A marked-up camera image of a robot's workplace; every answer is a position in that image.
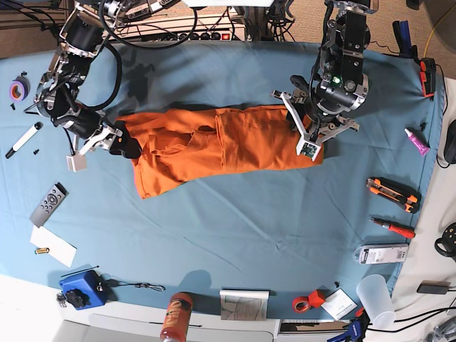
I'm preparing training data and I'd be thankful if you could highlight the purple glue tube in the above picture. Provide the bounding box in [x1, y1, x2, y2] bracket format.
[404, 128, 430, 157]

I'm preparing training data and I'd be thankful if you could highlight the white paper card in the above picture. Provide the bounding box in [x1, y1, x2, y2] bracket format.
[30, 226, 77, 267]

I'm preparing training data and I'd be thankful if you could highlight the purple tape roll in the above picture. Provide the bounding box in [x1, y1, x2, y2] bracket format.
[9, 76, 29, 103]

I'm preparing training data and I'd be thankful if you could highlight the red screwdriver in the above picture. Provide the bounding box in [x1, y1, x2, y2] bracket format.
[369, 217, 415, 239]

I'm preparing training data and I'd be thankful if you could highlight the blue table cloth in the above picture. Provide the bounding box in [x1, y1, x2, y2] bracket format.
[1, 41, 445, 318]

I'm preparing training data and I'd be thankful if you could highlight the grey remote control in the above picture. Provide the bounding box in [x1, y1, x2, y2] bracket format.
[30, 182, 68, 227]

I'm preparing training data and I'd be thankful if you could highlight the white paper leaflet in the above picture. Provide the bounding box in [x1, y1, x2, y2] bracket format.
[321, 289, 357, 321]

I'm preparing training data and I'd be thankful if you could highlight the orange drink bottle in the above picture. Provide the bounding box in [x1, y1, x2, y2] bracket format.
[160, 292, 193, 342]

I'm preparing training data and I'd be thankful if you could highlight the packaged bit set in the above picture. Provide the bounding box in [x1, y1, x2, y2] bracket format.
[353, 244, 409, 265]

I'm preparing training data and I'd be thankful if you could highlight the blue black table clamp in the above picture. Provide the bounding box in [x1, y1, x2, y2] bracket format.
[392, 21, 418, 61]

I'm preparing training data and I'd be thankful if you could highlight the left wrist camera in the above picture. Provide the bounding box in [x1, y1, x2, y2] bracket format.
[296, 140, 321, 162]

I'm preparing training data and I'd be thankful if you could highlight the red plastic block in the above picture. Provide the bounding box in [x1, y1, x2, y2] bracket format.
[308, 289, 326, 308]

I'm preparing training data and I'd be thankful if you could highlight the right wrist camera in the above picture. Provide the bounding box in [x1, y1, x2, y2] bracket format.
[66, 154, 87, 172]

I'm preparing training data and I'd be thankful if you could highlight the red tape roll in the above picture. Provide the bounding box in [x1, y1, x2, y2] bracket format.
[292, 296, 312, 314]

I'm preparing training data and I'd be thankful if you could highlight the black zip tie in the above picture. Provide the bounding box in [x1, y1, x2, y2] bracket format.
[61, 265, 99, 278]

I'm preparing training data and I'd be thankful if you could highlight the blue bar clamp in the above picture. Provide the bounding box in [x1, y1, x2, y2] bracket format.
[328, 307, 371, 342]

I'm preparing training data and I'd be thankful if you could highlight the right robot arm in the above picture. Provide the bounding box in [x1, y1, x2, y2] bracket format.
[34, 1, 142, 159]

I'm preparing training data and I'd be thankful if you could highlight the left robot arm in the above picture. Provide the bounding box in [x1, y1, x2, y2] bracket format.
[272, 1, 378, 153]

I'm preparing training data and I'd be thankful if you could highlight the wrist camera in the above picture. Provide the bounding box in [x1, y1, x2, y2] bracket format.
[296, 140, 321, 162]
[66, 154, 87, 172]

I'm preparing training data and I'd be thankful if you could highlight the orange black utility knife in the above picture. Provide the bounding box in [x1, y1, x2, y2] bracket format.
[366, 177, 421, 214]

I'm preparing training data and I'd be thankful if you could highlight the lanyard with carabiner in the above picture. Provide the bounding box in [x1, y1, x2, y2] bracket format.
[105, 279, 167, 293]

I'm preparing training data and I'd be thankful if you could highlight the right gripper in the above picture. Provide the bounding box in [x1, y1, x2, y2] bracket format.
[53, 108, 141, 160]

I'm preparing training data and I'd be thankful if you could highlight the blue box with knob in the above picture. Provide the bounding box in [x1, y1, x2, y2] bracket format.
[59, 270, 108, 311]

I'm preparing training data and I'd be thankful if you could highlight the orange t-shirt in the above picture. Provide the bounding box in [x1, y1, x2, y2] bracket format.
[121, 105, 323, 199]

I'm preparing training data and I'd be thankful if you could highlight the black power strip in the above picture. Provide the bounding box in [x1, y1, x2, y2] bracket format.
[164, 31, 242, 41]

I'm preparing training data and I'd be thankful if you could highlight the grey notebook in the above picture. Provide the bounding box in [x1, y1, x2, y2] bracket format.
[219, 289, 269, 321]

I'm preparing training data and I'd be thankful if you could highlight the translucent plastic cup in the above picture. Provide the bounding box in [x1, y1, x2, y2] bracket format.
[356, 274, 396, 329]

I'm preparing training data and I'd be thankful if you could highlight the black white marker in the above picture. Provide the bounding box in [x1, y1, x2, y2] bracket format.
[5, 122, 43, 159]

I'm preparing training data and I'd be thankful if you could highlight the orange black table clamp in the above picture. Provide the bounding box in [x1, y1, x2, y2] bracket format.
[420, 58, 437, 98]

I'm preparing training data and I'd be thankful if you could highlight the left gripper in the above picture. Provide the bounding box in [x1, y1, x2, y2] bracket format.
[271, 74, 360, 145]

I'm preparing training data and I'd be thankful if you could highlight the gold AA battery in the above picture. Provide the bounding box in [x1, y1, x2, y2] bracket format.
[34, 248, 50, 255]

